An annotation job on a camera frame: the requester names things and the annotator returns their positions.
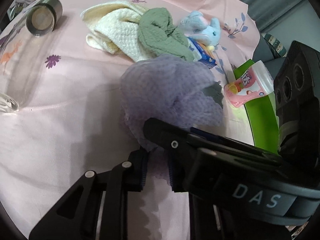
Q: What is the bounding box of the striped cushion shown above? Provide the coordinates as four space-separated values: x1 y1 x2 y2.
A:
262 33 287 58

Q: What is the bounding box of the clear glass bottle steel lid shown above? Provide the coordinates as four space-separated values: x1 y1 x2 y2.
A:
1 0 63 113

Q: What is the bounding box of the pink printed bed sheet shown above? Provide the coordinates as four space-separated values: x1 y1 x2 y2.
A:
1 0 260 237

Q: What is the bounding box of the purple knitted cloth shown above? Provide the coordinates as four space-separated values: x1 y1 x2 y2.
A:
120 54 223 181

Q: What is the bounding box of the blue snack packet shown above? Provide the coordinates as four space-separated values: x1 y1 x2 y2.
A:
188 38 217 69

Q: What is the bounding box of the green knitted cloth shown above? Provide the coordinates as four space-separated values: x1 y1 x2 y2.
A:
138 8 194 62

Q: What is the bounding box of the blue plush elephant toy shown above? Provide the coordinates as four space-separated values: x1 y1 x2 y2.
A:
178 11 221 51

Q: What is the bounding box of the cream waffle towel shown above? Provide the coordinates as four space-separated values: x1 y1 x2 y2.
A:
80 1 153 62

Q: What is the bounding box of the grey curtain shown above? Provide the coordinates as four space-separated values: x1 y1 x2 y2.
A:
212 0 311 33

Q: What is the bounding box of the grey sofa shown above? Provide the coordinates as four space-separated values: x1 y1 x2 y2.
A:
253 35 287 79

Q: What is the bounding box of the green tray box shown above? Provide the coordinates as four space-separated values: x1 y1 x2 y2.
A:
234 59 279 154

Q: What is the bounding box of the pink drink bottle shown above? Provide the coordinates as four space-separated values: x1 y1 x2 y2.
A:
224 61 274 108

